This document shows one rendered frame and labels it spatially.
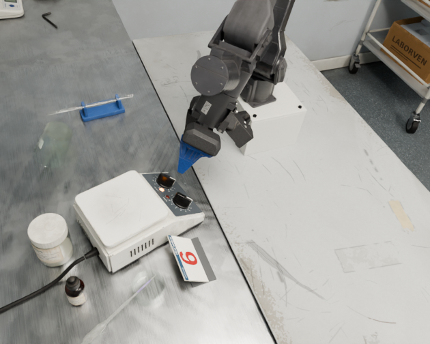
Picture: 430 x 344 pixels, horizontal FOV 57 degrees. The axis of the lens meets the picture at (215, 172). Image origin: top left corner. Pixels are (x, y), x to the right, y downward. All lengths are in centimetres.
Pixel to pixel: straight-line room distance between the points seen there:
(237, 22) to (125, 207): 35
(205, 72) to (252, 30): 11
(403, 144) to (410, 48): 58
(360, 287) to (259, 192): 26
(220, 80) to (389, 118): 223
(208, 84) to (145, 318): 38
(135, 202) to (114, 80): 47
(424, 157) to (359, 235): 178
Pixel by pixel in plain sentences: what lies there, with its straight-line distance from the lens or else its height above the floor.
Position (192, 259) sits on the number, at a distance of 72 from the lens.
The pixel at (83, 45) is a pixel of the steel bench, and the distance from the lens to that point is 123.
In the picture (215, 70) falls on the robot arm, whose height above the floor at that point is 121.
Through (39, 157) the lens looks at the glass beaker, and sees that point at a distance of 89.
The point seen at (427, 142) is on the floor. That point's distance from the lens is 271.
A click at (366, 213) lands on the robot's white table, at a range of 89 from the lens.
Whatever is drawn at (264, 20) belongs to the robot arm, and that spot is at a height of 125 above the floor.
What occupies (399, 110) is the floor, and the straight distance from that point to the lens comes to 285.
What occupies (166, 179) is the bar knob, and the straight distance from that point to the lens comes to 76.
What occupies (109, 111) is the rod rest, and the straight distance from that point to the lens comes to 98.
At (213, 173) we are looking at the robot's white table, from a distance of 86.
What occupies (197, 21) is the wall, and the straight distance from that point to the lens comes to 228.
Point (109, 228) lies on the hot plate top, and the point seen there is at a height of 99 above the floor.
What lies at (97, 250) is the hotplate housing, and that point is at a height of 94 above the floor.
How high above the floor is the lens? 155
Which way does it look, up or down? 49 degrees down
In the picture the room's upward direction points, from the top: 9 degrees clockwise
